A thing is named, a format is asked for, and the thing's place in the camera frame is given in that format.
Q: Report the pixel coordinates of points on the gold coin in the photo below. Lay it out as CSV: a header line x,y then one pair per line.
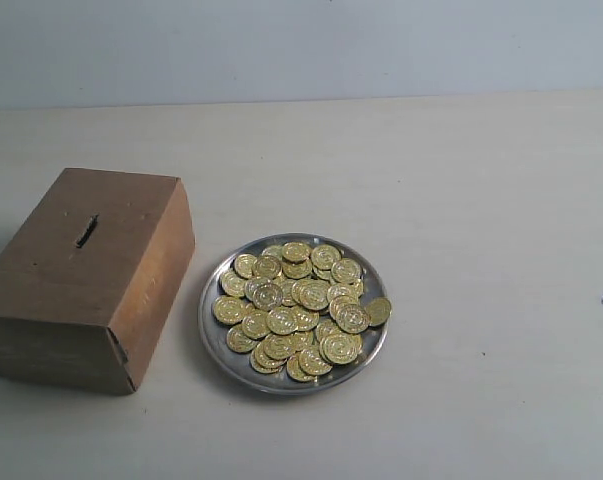
x,y
340,348
378,310
352,318
296,252
282,321
268,296
313,295
267,266

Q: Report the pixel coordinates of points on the round silver metal plate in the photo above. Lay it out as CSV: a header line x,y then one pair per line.
x,y
235,333

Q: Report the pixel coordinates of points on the brown cardboard box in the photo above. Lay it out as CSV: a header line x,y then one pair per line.
x,y
89,279

